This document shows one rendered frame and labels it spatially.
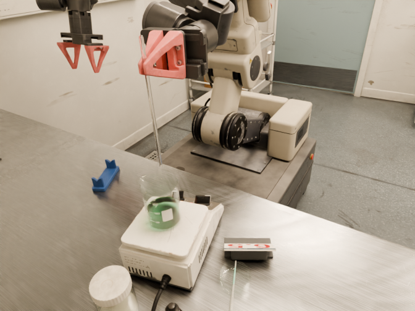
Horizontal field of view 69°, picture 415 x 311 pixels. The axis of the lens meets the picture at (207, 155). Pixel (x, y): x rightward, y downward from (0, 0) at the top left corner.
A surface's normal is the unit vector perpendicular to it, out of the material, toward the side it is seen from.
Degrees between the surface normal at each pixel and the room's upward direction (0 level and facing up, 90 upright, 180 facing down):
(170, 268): 90
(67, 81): 90
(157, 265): 90
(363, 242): 0
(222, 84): 64
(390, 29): 90
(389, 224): 0
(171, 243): 0
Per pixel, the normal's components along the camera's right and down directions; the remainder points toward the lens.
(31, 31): 0.85, 0.25
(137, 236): -0.05, -0.84
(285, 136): -0.53, 0.48
